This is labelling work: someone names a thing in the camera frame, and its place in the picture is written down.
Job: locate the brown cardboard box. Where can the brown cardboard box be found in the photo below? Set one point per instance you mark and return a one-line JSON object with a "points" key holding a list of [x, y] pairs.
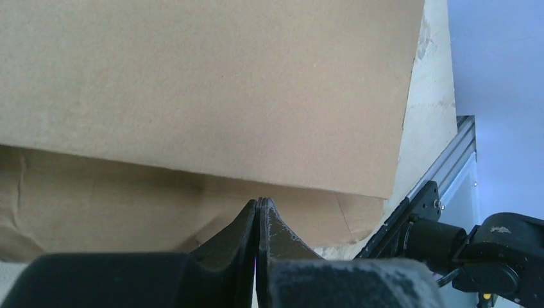
{"points": [[147, 125]]}

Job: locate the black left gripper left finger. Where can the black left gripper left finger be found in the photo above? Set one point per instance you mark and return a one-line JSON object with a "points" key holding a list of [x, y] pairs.
{"points": [[219, 273]]}

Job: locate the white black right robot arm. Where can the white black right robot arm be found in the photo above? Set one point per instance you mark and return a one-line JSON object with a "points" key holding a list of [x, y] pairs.
{"points": [[503, 256]]}

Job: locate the aluminium frame rail right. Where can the aluminium frame rail right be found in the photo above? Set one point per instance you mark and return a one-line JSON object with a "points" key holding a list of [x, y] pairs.
{"points": [[447, 166]]}

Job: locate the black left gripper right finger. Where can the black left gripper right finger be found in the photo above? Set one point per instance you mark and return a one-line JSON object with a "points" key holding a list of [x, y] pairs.
{"points": [[291, 274]]}

